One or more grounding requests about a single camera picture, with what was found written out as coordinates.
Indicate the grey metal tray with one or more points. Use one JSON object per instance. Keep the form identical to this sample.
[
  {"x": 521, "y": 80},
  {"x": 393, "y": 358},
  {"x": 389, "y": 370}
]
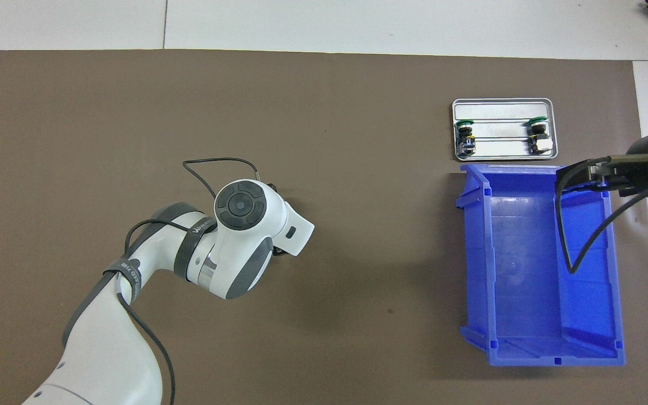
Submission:
[{"x": 501, "y": 109}]

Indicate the blue plastic storage bin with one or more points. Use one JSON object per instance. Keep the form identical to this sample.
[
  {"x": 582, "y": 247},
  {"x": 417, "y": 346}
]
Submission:
[{"x": 526, "y": 253}]

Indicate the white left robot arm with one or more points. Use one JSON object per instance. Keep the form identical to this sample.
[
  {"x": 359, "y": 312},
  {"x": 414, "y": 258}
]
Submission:
[{"x": 104, "y": 337}]

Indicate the green push button switch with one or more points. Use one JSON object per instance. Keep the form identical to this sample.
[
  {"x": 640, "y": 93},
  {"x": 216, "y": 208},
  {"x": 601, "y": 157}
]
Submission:
[
  {"x": 465, "y": 138},
  {"x": 540, "y": 138}
]

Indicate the brown paper mat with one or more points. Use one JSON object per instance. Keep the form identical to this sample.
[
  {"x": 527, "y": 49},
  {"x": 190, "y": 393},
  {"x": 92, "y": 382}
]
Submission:
[{"x": 133, "y": 112}]

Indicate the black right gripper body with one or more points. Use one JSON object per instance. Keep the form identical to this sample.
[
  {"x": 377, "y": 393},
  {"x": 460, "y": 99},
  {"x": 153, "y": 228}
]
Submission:
[{"x": 647, "y": 174}]

